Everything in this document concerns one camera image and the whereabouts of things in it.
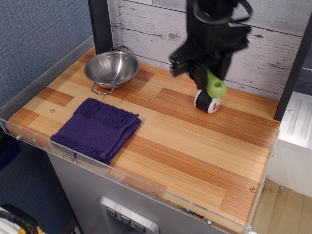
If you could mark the clear acrylic guard rail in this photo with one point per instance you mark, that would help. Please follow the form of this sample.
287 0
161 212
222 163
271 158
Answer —
188 171

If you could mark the yellow and black object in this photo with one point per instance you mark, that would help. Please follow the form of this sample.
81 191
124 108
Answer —
25 227

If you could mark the stainless steel bowl with handles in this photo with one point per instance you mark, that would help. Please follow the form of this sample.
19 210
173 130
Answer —
111 70

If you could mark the dark vertical corner post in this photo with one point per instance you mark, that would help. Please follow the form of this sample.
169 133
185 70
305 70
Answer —
101 27

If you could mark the plush sushi roll toy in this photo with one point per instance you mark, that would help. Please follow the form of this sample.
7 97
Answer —
206 103

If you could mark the silver dispenser panel with buttons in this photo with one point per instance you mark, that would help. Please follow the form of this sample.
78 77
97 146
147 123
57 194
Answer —
122 220

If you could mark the grey spatula with green handle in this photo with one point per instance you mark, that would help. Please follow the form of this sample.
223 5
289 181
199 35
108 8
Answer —
215 87

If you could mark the white ribbed side cabinet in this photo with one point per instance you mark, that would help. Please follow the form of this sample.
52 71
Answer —
291 163

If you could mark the folded purple towel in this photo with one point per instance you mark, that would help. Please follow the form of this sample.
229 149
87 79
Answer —
97 130

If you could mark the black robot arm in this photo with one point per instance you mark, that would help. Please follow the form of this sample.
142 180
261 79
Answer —
211 40

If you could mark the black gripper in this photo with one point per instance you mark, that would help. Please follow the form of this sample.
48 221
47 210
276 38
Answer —
212 38

